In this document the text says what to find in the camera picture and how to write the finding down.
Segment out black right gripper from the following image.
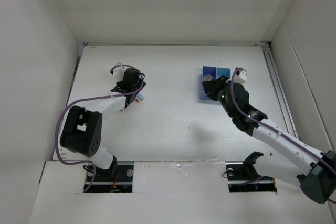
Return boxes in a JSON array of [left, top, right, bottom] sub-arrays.
[[202, 74, 235, 118]]

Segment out pink eraser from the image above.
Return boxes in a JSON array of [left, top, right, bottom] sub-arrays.
[[203, 74, 213, 81]]

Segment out light blue correction tape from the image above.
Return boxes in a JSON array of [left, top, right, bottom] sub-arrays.
[[136, 93, 144, 101]]

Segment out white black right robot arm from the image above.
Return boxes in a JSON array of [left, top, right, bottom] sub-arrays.
[[202, 76, 335, 204]]

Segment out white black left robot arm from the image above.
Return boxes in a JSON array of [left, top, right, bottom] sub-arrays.
[[59, 64, 146, 180]]

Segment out purple blue storage bin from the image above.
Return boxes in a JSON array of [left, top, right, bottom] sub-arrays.
[[200, 66, 216, 100]]

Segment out light blue storage bin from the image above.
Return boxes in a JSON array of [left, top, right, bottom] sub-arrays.
[[216, 67, 231, 79]]

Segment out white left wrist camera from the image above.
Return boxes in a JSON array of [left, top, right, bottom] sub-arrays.
[[110, 62, 125, 81]]

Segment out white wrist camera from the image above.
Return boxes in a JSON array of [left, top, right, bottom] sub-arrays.
[[231, 68, 247, 84], [110, 62, 125, 81]]

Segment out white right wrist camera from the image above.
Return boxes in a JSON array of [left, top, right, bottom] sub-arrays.
[[231, 68, 247, 84]]

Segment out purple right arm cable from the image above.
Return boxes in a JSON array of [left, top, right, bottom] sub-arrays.
[[230, 68, 336, 204]]

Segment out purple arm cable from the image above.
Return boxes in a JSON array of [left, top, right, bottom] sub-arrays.
[[54, 63, 146, 192], [230, 68, 336, 204]]

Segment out aluminium rail right edge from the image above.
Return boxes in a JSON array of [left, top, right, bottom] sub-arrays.
[[259, 42, 299, 138]]

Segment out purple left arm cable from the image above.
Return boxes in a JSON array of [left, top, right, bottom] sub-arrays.
[[54, 63, 146, 192]]

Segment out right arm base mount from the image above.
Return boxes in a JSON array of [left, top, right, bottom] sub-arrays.
[[222, 152, 277, 193]]

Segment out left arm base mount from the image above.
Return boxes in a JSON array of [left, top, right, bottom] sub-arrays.
[[83, 162, 134, 193]]

